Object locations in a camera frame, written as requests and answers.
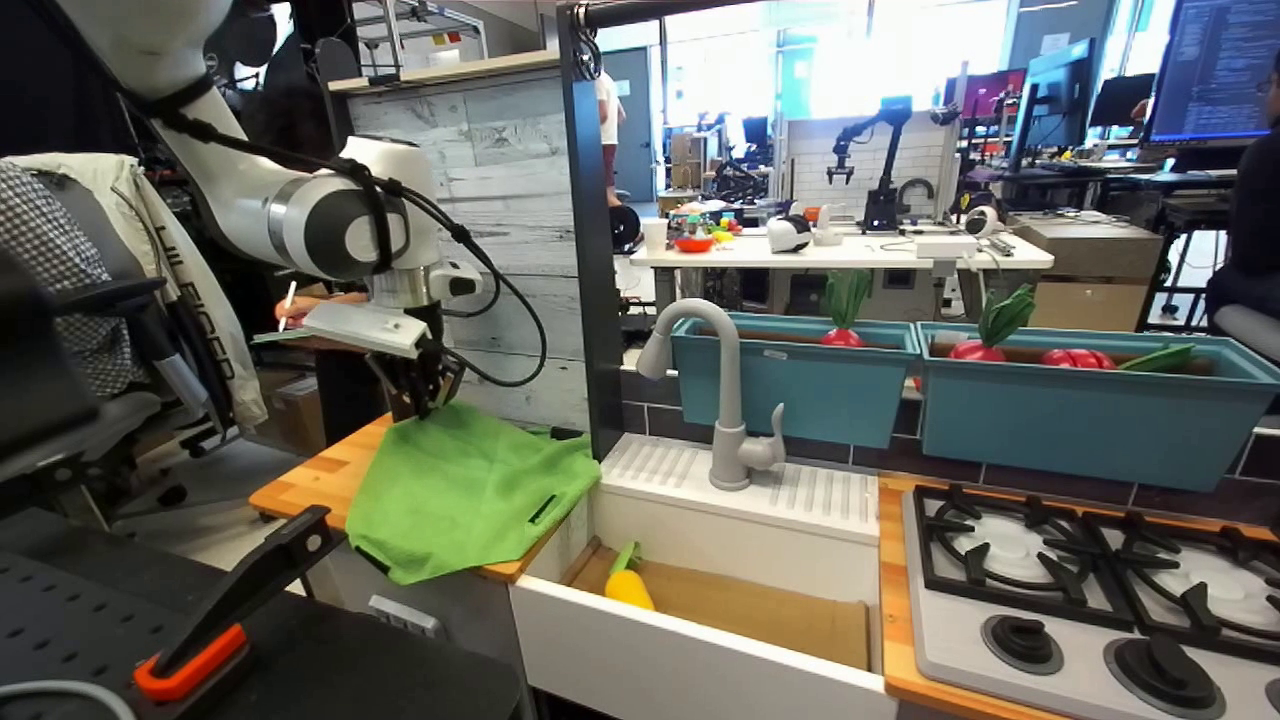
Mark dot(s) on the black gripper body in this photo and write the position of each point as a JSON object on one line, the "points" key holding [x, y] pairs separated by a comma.
{"points": [[429, 370]]}

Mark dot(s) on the wooden counter top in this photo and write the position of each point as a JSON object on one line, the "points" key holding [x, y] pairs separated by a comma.
{"points": [[334, 476]]}

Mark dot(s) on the right teal planter box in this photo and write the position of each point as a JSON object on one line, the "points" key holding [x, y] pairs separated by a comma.
{"points": [[1110, 407]]}

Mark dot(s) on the left teal planter box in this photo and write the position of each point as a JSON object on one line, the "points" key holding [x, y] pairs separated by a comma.
{"points": [[827, 392]]}

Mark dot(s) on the white background table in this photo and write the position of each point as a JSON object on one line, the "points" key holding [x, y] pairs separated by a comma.
{"points": [[851, 250]]}

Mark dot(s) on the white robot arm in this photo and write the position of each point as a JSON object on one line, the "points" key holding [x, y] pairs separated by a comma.
{"points": [[356, 216]]}

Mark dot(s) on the near black orange clamp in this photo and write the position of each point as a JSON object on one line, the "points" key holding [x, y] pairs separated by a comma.
{"points": [[219, 639]]}

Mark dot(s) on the yellow banana toy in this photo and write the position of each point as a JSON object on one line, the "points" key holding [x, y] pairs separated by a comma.
{"points": [[627, 582]]}

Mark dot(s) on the toy gas stove top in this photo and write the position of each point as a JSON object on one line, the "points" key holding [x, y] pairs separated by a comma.
{"points": [[1094, 616]]}

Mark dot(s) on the green cloth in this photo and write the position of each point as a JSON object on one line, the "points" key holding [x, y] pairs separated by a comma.
{"points": [[464, 488]]}

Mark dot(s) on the teal planter box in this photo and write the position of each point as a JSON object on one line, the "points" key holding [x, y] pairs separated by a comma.
{"points": [[827, 392], [1110, 407]]}

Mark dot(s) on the black background robot arm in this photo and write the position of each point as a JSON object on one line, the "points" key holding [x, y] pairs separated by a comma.
{"points": [[891, 200]]}

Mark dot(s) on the grey toy faucet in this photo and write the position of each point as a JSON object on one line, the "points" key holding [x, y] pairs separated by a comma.
{"points": [[732, 448]]}

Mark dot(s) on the grey brick backsplash panel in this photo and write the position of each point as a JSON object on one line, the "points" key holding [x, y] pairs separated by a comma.
{"points": [[498, 163]]}

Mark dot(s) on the white toy sink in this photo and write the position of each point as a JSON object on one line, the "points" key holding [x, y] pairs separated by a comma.
{"points": [[765, 600]]}

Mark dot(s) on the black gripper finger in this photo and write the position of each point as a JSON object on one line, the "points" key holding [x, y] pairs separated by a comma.
{"points": [[438, 400], [401, 407]]}

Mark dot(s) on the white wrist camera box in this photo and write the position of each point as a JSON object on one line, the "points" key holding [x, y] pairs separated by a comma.
{"points": [[356, 327]]}

